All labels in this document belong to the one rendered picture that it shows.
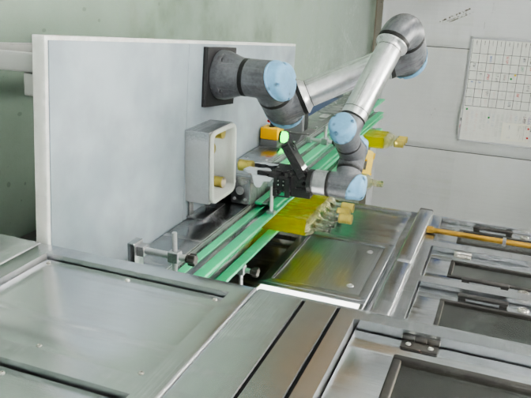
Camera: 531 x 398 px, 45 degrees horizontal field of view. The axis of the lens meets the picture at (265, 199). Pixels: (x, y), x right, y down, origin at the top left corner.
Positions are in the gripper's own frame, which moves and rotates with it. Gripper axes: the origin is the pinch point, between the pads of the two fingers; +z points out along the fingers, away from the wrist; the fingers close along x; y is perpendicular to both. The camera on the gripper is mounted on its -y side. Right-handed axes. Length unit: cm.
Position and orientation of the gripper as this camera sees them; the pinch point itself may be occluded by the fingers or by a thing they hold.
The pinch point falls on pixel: (250, 166)
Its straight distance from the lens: 195.6
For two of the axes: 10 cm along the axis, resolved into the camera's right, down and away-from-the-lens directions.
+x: 3.6, -3.3, 8.7
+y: -0.2, 9.3, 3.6
